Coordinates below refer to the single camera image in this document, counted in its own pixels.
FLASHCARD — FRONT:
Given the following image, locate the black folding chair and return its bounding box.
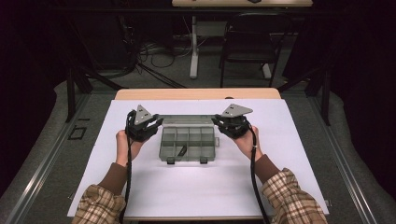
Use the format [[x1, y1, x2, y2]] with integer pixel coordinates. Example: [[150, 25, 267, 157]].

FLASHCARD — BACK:
[[219, 12, 292, 88]]

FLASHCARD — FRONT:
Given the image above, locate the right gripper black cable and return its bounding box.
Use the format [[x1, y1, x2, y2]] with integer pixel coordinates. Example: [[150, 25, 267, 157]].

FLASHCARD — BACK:
[[247, 120, 271, 224]]

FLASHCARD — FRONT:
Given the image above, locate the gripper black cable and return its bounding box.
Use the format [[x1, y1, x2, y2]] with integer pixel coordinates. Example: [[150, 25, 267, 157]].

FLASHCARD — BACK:
[[120, 110, 137, 224], [247, 120, 271, 224]]

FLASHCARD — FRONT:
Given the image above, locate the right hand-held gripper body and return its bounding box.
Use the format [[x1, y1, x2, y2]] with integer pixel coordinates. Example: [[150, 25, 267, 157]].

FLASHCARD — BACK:
[[221, 103, 254, 139]]

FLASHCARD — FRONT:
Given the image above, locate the person's right hand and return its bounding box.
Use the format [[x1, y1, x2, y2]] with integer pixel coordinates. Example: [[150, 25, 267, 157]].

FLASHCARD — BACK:
[[233, 125, 264, 162]]

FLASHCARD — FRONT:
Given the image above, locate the wooden table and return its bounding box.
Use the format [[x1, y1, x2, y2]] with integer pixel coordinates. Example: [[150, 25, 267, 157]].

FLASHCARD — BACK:
[[73, 88, 282, 222]]

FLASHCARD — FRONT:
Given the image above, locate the aluminium floor rail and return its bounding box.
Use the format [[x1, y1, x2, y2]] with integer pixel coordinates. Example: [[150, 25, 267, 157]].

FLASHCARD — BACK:
[[6, 92, 92, 224], [306, 96, 378, 224]]

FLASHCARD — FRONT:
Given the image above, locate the white table mat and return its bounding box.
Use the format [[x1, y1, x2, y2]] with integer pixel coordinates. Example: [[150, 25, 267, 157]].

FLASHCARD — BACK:
[[66, 98, 330, 218]]

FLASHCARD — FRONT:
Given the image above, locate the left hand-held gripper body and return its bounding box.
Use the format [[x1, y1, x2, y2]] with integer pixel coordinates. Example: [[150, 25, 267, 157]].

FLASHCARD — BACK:
[[126, 105, 157, 143]]

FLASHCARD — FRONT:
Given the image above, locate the tangle of floor cables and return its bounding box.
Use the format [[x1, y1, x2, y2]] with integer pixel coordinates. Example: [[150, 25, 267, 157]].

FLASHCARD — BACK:
[[134, 34, 200, 71]]

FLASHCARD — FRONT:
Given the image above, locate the grey plastic compartment box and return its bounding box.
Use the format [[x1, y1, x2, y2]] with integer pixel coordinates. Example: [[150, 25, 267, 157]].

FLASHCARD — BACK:
[[158, 115, 220, 165]]

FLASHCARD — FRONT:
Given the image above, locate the wooden desk with white legs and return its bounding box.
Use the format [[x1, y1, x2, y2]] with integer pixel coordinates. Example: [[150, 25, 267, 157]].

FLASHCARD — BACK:
[[171, 0, 314, 79]]

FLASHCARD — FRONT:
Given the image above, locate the person's left hand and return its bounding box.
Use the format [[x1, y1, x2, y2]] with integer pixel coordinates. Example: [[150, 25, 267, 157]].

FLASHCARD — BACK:
[[115, 130, 146, 168]]

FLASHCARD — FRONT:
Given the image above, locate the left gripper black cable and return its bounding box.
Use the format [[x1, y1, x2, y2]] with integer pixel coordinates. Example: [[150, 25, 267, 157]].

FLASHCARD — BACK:
[[120, 110, 137, 224]]

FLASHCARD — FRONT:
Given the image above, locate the black metal frame leg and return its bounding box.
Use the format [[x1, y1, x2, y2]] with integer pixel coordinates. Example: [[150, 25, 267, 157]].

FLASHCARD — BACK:
[[276, 64, 332, 126], [64, 60, 125, 123]]

